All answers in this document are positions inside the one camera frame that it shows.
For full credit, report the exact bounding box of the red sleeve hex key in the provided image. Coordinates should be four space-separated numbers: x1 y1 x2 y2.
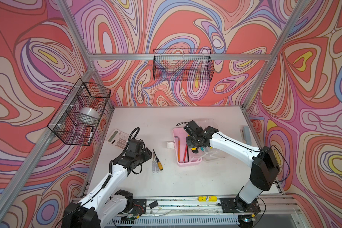
182 145 188 163

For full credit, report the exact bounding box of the pink plastic tool box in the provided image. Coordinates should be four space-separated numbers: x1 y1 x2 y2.
172 118 227 167

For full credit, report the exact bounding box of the clear handle screwdriver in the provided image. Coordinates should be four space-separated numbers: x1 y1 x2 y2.
152 153 157 173
154 155 160 173

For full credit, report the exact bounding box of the yellow handle screwdriver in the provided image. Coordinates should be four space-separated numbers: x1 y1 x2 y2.
153 150 163 171

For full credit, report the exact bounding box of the black yellow utility knife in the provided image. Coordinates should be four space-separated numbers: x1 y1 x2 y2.
192 147 199 154

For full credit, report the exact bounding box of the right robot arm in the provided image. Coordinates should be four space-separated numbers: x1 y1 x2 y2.
183 121 280 211

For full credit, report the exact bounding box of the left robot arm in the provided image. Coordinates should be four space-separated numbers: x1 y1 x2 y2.
58 127 153 228

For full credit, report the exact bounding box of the pink calculator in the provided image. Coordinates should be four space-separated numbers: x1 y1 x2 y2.
106 129 129 149

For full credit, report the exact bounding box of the blue grey stapler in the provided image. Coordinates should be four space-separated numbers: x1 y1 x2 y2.
240 126 252 145

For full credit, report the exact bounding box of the black marker in basket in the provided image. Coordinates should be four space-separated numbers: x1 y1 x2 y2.
87 127 94 144

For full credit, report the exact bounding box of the yellow label tag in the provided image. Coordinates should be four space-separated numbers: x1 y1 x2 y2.
198 196 218 202

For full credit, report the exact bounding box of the silver tape roll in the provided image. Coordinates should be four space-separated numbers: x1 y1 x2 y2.
79 107 100 119

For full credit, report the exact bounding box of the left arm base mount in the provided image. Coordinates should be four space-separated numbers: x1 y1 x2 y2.
118 198 147 217

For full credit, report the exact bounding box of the aluminium front rail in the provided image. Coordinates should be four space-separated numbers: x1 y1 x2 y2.
132 194 302 217

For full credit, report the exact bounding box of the black wire basket left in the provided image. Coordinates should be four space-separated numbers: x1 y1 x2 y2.
48 79 111 146

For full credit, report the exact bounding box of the black wire basket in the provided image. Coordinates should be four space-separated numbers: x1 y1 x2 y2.
48 79 111 146
153 48 215 82

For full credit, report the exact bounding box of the black wire basket back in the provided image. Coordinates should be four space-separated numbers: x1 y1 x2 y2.
153 48 215 82

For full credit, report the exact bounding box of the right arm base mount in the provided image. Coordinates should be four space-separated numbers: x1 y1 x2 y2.
219 198 261 214

